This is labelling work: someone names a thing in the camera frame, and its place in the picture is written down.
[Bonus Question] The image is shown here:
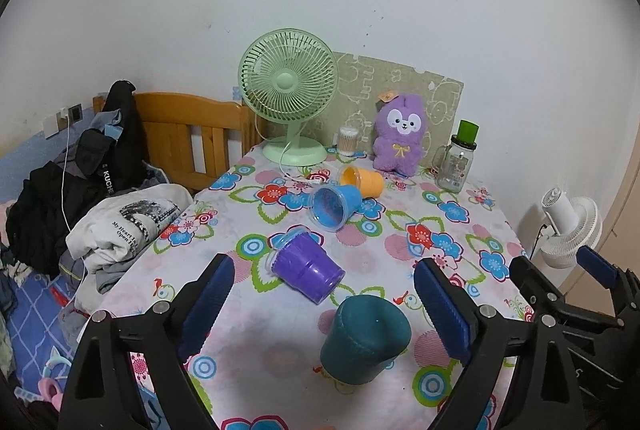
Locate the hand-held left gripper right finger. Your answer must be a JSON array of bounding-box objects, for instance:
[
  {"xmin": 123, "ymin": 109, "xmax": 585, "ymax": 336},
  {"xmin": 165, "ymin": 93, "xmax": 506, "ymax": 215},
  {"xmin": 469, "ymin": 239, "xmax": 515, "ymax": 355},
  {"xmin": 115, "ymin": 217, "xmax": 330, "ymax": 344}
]
[{"xmin": 413, "ymin": 257, "xmax": 586, "ymax": 430}]

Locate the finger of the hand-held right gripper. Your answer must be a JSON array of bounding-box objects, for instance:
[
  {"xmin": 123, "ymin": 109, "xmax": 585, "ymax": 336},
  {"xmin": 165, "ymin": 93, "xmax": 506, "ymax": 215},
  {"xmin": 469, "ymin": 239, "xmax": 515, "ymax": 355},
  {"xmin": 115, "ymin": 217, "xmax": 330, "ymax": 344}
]
[
  {"xmin": 508, "ymin": 255, "xmax": 618, "ymax": 336},
  {"xmin": 576, "ymin": 245, "xmax": 640, "ymax": 318}
]

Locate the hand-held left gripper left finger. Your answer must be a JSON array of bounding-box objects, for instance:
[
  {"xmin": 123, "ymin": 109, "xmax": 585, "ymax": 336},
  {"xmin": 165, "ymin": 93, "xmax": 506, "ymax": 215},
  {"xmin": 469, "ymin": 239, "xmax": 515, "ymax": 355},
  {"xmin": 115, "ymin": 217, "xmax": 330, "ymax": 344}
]
[{"xmin": 57, "ymin": 253, "xmax": 236, "ymax": 430}]

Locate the purple plastic cup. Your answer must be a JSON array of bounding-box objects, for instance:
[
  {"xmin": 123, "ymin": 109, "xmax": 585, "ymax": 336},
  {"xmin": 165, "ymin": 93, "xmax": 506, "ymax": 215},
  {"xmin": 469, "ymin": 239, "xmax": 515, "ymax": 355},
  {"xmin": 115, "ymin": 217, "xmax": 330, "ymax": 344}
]
[{"xmin": 264, "ymin": 231, "xmax": 346, "ymax": 306}]

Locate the teal plastic cup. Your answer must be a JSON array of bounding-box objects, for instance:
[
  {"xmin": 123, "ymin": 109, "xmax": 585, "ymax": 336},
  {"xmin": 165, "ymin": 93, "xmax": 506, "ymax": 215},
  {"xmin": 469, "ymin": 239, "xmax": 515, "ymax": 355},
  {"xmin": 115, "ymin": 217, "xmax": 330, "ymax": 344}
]
[{"xmin": 320, "ymin": 295, "xmax": 412, "ymax": 386}]

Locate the blue plastic cup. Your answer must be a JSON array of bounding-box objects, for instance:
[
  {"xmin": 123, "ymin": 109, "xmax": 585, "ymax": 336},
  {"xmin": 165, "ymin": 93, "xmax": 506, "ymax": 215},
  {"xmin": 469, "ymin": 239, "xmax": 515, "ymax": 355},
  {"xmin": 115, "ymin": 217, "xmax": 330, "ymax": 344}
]
[{"xmin": 310, "ymin": 184, "xmax": 362, "ymax": 232}]

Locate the orange plastic cup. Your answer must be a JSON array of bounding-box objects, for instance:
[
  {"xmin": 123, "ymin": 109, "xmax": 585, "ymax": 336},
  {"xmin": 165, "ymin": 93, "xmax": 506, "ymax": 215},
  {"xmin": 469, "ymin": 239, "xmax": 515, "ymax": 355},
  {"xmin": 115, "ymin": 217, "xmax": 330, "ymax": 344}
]
[{"xmin": 338, "ymin": 165, "xmax": 385, "ymax": 199}]

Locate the white desk fan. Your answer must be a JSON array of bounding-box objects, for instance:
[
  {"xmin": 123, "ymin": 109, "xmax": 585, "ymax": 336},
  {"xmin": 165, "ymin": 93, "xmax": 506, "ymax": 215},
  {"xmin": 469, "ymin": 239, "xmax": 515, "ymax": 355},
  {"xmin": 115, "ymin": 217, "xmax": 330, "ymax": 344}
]
[{"xmin": 531, "ymin": 189, "xmax": 603, "ymax": 270}]

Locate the beige wooden cabinet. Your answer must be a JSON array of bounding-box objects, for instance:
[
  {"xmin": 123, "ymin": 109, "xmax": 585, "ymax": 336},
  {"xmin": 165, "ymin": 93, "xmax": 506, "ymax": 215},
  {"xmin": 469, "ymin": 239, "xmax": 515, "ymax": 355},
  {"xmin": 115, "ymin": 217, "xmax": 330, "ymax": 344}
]
[{"xmin": 560, "ymin": 130, "xmax": 640, "ymax": 306}]

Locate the floral tablecloth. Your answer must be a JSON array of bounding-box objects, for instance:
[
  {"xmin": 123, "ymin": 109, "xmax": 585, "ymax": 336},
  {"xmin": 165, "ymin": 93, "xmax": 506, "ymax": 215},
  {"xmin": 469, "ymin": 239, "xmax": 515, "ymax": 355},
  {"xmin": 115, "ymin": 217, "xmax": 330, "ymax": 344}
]
[{"xmin": 92, "ymin": 145, "xmax": 531, "ymax": 430}]

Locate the grey garment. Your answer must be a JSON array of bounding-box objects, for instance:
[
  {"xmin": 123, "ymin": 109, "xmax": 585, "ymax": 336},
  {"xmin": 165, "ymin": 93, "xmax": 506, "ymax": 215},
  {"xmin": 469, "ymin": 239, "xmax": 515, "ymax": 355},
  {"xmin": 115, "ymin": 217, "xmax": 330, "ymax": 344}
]
[{"xmin": 59, "ymin": 255, "xmax": 136, "ymax": 316}]

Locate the white printed shirt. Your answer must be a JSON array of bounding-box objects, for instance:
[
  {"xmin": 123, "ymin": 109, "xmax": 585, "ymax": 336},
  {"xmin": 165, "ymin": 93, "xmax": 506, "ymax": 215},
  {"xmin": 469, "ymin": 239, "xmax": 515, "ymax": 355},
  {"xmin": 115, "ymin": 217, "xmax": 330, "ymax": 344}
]
[{"xmin": 66, "ymin": 184, "xmax": 193, "ymax": 276}]

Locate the glass mug with green lid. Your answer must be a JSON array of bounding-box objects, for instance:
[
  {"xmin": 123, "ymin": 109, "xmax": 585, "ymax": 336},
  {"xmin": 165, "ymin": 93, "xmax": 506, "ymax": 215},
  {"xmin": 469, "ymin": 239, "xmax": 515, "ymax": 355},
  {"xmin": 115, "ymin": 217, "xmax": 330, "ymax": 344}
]
[{"xmin": 431, "ymin": 120, "xmax": 480, "ymax": 195}]

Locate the light blue hairband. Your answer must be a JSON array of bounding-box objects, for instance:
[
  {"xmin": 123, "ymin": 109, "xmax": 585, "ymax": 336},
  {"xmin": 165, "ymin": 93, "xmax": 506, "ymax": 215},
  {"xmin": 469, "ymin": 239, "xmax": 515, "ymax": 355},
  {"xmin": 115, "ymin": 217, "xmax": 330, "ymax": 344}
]
[{"xmin": 42, "ymin": 346, "xmax": 74, "ymax": 378}]

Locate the purple plush toy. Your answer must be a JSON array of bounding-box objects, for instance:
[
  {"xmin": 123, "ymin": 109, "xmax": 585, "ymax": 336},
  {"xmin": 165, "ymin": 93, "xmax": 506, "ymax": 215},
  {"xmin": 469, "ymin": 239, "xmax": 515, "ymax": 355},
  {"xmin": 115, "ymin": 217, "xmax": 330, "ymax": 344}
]
[{"xmin": 372, "ymin": 93, "xmax": 427, "ymax": 176}]

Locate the blue patterned bed sheet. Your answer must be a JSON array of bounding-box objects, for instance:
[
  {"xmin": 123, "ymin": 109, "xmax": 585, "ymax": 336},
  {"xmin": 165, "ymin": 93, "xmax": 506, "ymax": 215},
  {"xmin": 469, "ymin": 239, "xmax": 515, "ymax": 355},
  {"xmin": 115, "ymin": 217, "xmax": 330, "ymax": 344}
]
[{"xmin": 0, "ymin": 130, "xmax": 96, "ymax": 391}]

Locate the pink plastic toy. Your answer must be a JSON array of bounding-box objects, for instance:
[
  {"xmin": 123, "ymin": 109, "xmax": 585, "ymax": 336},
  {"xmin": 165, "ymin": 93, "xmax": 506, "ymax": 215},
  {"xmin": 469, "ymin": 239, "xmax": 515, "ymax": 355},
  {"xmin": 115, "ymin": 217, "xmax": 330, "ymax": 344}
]
[{"xmin": 37, "ymin": 377, "xmax": 66, "ymax": 411}]

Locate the wooden bed headboard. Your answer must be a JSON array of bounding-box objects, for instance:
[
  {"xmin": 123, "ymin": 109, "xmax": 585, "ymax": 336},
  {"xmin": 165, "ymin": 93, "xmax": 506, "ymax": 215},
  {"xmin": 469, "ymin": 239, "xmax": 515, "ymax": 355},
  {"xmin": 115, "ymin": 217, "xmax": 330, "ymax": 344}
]
[{"xmin": 92, "ymin": 91, "xmax": 266, "ymax": 196}]

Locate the black jacket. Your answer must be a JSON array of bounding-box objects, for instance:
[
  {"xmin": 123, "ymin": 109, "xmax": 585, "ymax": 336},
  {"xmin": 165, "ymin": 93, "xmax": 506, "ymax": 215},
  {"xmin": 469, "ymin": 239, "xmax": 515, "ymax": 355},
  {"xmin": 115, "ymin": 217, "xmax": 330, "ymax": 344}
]
[{"xmin": 77, "ymin": 80, "xmax": 151, "ymax": 198}]

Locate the black garment pile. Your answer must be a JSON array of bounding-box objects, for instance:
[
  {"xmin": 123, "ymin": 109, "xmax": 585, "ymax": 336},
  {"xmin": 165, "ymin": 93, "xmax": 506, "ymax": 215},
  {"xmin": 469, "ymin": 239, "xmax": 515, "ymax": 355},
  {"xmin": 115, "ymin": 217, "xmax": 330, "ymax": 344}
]
[{"xmin": 6, "ymin": 160, "xmax": 113, "ymax": 278}]

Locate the clear cotton swab container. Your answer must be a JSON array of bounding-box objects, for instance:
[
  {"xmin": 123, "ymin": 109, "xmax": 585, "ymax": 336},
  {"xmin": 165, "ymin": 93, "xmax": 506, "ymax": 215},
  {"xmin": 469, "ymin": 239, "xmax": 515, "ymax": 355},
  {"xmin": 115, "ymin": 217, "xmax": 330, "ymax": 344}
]
[{"xmin": 338, "ymin": 126, "xmax": 361, "ymax": 156}]

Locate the green desk fan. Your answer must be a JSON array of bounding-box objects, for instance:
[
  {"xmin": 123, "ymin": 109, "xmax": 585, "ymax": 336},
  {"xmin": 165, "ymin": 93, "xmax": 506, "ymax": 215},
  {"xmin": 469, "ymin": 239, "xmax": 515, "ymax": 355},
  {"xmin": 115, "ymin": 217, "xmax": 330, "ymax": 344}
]
[{"xmin": 238, "ymin": 28, "xmax": 339, "ymax": 166}]

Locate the beige patterned foam board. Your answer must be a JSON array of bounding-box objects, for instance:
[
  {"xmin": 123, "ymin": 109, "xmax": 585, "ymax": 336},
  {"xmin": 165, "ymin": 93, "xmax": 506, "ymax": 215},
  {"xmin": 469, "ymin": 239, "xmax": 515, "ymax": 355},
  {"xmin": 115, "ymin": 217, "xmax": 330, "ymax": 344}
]
[{"xmin": 327, "ymin": 51, "xmax": 464, "ymax": 151}]

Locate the black fan cable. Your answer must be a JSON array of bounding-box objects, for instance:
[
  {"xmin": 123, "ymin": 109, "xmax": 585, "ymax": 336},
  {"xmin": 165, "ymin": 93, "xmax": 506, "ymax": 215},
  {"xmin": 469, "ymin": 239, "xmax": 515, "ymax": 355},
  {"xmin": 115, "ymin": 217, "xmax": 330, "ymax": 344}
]
[{"xmin": 529, "ymin": 222, "xmax": 549, "ymax": 257}]

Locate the white fan cable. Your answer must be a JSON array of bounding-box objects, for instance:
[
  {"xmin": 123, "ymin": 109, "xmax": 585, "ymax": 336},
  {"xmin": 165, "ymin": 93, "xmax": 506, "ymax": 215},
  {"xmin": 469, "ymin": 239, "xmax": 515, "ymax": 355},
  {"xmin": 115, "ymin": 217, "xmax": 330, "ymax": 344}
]
[{"xmin": 277, "ymin": 132, "xmax": 321, "ymax": 188}]

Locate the white charging cable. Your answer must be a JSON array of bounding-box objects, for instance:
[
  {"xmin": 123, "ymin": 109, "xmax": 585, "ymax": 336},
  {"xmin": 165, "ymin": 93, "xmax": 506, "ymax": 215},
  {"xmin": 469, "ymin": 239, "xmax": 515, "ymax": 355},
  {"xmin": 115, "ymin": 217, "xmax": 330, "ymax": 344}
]
[{"xmin": 59, "ymin": 109, "xmax": 73, "ymax": 231}]

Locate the wall socket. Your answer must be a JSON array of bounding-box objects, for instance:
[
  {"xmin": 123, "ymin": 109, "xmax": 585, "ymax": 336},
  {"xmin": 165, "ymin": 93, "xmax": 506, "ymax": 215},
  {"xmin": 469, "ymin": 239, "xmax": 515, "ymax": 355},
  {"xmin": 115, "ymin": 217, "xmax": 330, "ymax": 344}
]
[{"xmin": 44, "ymin": 104, "xmax": 83, "ymax": 140}]

